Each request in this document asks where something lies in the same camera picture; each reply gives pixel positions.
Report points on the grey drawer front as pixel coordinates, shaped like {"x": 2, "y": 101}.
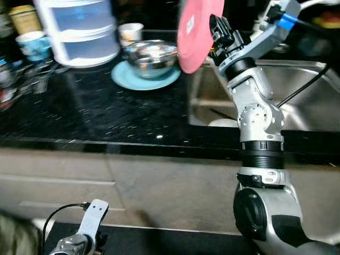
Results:
{"x": 64, "y": 194}
{"x": 53, "y": 164}

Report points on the grey cabinet door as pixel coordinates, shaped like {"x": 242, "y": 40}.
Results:
{"x": 175, "y": 191}
{"x": 319, "y": 196}

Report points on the stainless steel bowl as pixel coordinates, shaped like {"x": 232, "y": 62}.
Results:
{"x": 151, "y": 61}

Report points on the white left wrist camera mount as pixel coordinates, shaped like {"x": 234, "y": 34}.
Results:
{"x": 95, "y": 212}

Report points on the black floor mat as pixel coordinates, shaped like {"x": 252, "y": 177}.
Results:
{"x": 159, "y": 241}

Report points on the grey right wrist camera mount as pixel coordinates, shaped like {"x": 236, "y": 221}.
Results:
{"x": 265, "y": 42}

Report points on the stainless steel sink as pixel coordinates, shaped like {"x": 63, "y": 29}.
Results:
{"x": 308, "y": 106}

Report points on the yellow box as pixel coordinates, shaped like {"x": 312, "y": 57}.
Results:
{"x": 25, "y": 18}

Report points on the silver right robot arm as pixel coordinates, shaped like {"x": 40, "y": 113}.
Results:
{"x": 260, "y": 117}

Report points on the blue mug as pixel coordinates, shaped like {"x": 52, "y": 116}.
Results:
{"x": 32, "y": 48}

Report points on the light blue plate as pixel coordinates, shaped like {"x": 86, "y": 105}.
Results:
{"x": 127, "y": 82}

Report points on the white stacked food container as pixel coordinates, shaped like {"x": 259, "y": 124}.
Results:
{"x": 79, "y": 37}

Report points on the olive green plastic bag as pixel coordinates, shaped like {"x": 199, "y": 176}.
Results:
{"x": 16, "y": 236}

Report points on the white bowl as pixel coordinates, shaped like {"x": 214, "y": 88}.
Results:
{"x": 223, "y": 124}

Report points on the pink plate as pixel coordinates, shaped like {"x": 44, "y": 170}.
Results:
{"x": 194, "y": 37}

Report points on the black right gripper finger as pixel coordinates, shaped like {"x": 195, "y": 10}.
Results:
{"x": 220, "y": 29}

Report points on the white cartoon print mug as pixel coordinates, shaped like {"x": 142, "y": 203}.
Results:
{"x": 130, "y": 34}

